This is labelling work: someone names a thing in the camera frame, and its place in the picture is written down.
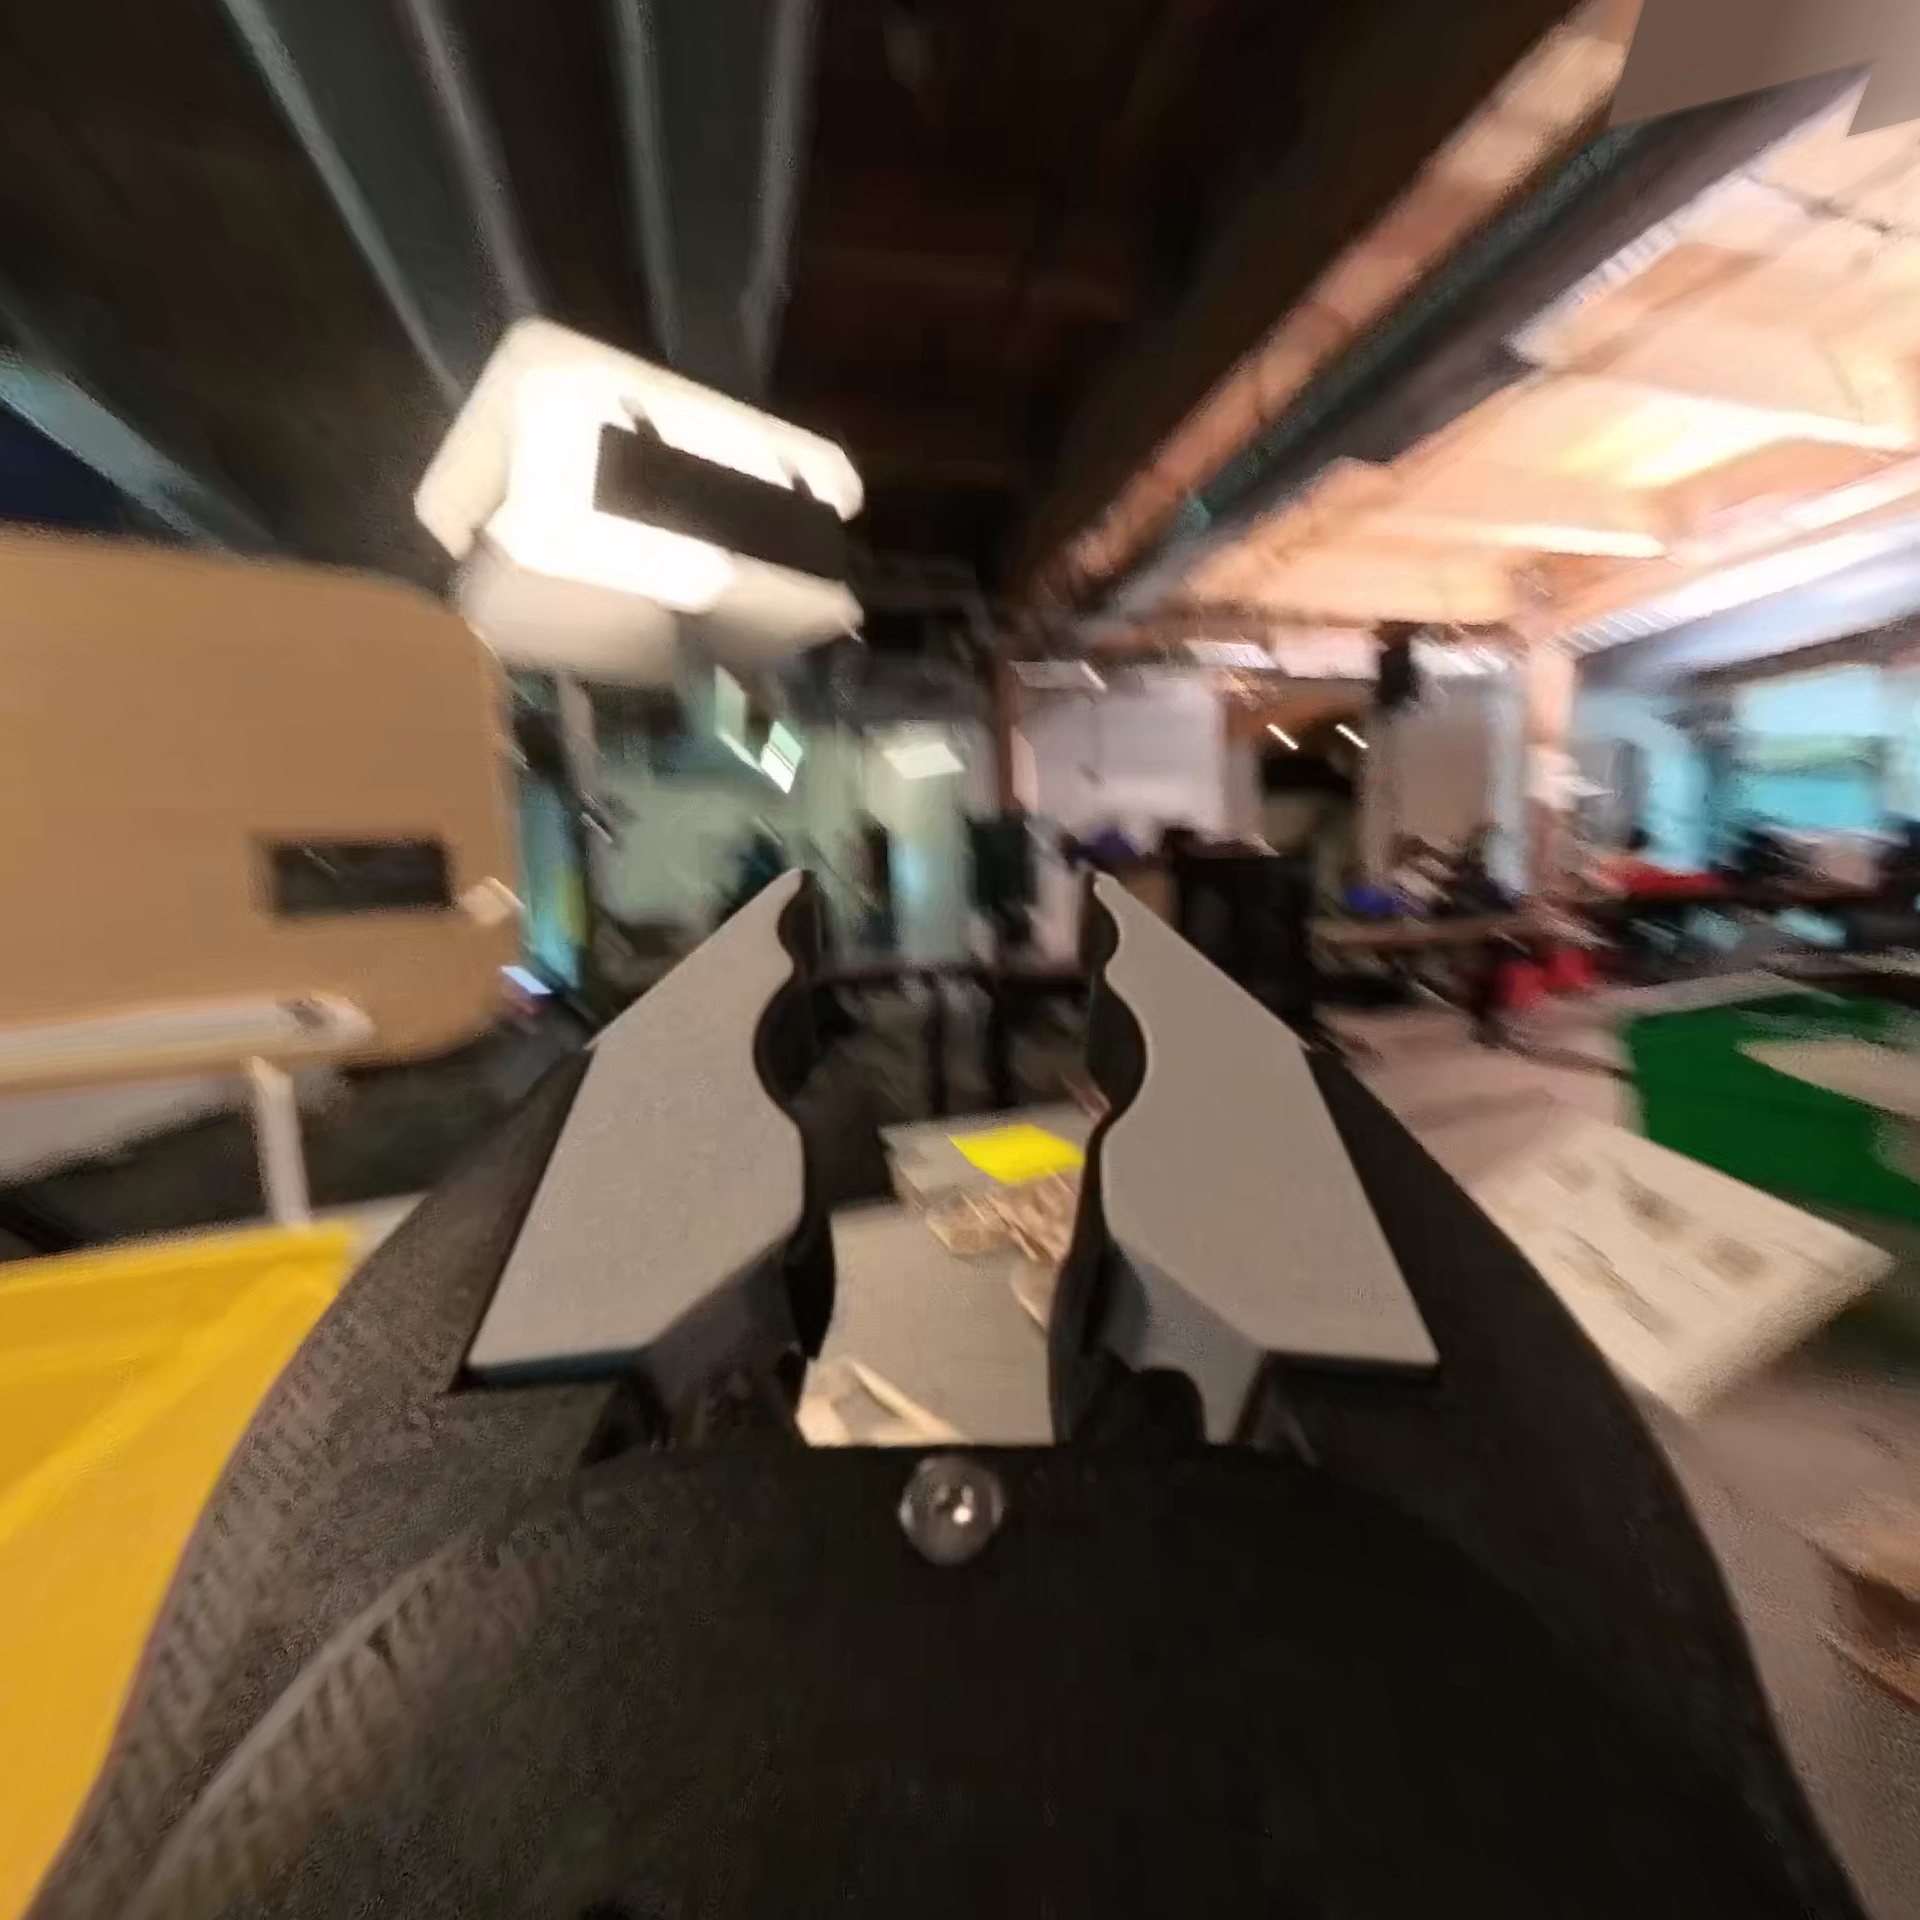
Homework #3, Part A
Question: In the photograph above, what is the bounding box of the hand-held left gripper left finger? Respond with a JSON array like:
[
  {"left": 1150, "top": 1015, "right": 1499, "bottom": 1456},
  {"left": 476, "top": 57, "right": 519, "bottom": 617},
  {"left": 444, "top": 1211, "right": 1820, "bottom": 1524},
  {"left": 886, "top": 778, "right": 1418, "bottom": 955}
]
[{"left": 464, "top": 866, "right": 838, "bottom": 1444}]

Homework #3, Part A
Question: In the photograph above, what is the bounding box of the white hanging light fixture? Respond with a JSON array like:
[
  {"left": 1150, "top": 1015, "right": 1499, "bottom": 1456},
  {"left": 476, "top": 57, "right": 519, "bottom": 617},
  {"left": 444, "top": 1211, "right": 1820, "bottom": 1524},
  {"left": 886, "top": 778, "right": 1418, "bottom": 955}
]
[{"left": 416, "top": 318, "right": 868, "bottom": 676}]

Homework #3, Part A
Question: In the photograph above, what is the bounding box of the green plastic bin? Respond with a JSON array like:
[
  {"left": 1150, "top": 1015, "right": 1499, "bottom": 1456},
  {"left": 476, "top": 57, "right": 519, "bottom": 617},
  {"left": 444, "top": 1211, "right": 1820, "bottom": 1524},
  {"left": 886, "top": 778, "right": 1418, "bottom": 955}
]
[{"left": 1621, "top": 990, "right": 1920, "bottom": 1231}]

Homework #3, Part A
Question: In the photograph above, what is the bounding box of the white instruction booklet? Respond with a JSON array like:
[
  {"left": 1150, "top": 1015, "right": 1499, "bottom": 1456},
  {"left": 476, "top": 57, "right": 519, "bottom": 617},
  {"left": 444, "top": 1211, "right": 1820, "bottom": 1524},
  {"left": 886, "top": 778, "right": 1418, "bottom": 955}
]
[{"left": 1476, "top": 1126, "right": 1894, "bottom": 1420}]

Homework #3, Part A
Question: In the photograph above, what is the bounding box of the tan rounded board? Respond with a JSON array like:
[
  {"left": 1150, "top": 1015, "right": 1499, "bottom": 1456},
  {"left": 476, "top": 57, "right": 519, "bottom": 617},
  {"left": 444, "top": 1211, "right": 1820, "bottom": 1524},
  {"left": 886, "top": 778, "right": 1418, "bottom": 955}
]
[{"left": 0, "top": 532, "right": 519, "bottom": 1075}]

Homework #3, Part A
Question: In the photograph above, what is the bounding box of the wooden bicycle model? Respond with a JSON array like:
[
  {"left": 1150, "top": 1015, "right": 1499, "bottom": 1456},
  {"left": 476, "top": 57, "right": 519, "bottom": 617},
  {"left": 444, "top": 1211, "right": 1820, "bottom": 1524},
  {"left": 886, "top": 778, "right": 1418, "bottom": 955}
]
[{"left": 918, "top": 1177, "right": 1086, "bottom": 1329}]

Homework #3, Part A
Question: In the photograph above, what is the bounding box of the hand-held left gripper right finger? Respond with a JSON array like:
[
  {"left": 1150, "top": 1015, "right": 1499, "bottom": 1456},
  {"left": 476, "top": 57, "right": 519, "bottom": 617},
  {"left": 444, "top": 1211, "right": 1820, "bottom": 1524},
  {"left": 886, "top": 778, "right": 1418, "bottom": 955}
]
[{"left": 1046, "top": 873, "right": 1444, "bottom": 1450}]

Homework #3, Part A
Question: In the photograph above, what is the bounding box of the yellow plastic bin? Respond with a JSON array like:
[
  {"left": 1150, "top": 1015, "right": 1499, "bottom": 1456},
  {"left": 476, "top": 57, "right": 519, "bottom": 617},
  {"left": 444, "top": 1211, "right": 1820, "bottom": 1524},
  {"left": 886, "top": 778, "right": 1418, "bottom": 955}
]
[{"left": 0, "top": 1224, "right": 362, "bottom": 1920}]

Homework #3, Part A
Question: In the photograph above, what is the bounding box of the yellow sticky note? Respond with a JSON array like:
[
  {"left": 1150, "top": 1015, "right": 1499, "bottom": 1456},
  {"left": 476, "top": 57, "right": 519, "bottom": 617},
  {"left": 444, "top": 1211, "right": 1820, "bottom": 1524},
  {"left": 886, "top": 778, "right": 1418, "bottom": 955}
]
[{"left": 949, "top": 1126, "right": 1086, "bottom": 1184}]

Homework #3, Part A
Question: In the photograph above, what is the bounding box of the white stand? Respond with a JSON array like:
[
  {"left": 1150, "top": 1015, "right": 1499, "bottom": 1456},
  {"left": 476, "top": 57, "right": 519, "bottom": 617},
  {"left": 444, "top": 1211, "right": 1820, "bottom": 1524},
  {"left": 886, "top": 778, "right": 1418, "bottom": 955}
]
[{"left": 0, "top": 992, "right": 376, "bottom": 1231}]

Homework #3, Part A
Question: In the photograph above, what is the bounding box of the large wooden cut-out sheet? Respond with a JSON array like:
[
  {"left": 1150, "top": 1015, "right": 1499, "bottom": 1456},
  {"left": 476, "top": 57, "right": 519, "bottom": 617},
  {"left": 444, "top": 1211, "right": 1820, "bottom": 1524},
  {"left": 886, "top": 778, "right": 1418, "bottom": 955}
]
[{"left": 799, "top": 1358, "right": 963, "bottom": 1447}]

